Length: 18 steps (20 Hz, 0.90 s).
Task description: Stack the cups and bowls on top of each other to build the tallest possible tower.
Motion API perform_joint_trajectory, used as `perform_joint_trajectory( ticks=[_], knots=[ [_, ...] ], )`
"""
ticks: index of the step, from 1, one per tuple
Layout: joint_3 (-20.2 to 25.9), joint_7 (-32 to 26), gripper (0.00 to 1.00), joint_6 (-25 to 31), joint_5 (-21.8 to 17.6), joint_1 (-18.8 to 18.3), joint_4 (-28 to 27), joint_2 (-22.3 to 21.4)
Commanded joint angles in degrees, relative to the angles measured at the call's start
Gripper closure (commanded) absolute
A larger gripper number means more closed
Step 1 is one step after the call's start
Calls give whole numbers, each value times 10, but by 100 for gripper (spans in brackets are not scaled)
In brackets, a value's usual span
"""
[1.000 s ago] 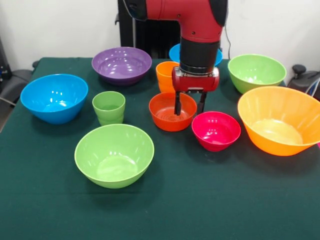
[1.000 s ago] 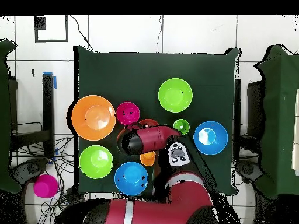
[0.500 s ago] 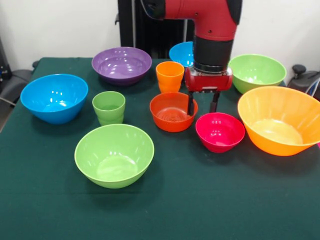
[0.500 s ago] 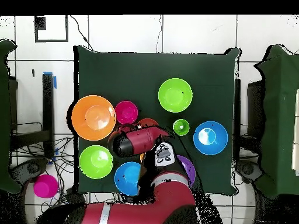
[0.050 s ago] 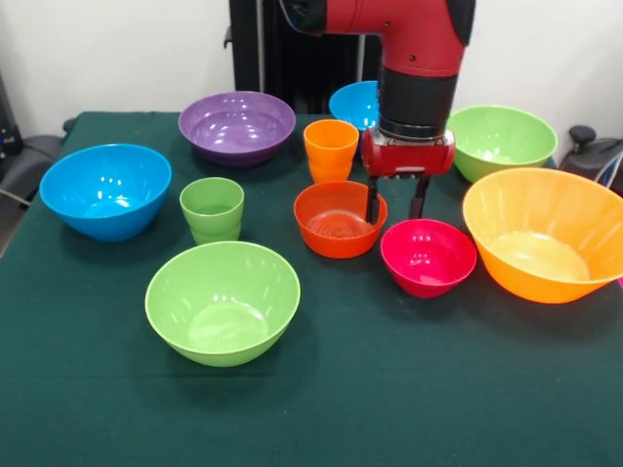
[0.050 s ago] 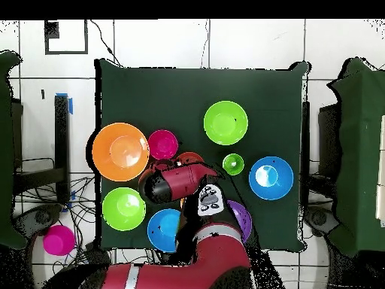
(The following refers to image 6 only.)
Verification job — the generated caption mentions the pink plastic bowl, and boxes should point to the pink plastic bowl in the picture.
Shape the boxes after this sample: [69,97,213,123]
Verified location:
[147,129,179,161]

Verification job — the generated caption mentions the red-orange plastic bowl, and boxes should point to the red-orange plastic bowl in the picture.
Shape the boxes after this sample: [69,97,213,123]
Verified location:
[175,151,205,165]

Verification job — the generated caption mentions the large orange plastic bowl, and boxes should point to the large orange plastic bowl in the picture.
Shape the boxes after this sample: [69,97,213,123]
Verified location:
[92,122,150,182]

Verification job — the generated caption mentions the blue plastic bowl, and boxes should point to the blue plastic bowl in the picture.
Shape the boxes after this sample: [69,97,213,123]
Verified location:
[147,208,182,253]
[248,156,295,201]

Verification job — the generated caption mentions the green plastic bowl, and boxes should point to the green plastic bowl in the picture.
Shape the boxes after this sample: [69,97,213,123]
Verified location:
[203,100,250,146]
[102,187,147,232]

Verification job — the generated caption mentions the green plastic cup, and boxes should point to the green plastic cup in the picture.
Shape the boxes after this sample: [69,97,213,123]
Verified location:
[222,153,245,176]

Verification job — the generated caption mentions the dark green table cloth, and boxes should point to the dark green table cloth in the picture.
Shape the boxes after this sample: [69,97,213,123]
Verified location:
[95,58,310,253]

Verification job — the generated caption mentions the purple plastic bowl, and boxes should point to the purple plastic bowl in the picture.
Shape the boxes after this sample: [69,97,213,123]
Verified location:
[226,199,253,244]

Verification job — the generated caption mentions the blue tape strip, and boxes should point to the blue tape strip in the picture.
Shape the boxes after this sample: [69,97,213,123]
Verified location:
[55,92,74,115]

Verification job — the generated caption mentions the black power brick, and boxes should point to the black power brick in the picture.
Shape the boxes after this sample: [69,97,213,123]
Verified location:
[84,241,111,266]

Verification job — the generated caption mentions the pink plastic cup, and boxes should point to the pink plastic cup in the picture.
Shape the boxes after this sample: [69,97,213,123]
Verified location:
[42,224,76,257]

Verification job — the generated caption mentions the dark grey chair base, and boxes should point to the dark grey chair base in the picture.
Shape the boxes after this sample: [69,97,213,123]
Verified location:
[13,203,65,240]
[302,205,341,239]

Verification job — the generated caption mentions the green cloth side table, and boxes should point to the green cloth side table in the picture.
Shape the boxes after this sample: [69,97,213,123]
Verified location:
[326,56,385,257]
[0,50,29,251]

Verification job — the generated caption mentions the white round stool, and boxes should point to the white round stool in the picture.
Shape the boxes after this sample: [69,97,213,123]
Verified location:
[31,234,76,289]

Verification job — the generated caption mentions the black cabinet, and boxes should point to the black cabinet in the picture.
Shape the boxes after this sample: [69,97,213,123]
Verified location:
[317,103,342,181]

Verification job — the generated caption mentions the black stand frame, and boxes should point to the black stand frame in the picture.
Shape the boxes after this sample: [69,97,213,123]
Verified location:
[11,94,71,205]
[301,100,311,208]

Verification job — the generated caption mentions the tangled floor cables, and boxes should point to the tangled floor cables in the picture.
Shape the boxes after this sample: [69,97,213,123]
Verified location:
[14,175,163,267]

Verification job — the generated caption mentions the black floor cable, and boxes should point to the black floor cable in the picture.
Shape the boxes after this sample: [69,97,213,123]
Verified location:
[200,19,211,68]
[89,19,123,67]

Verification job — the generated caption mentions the black square floor frame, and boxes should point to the black square floor frame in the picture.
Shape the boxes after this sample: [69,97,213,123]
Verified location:
[44,19,89,56]

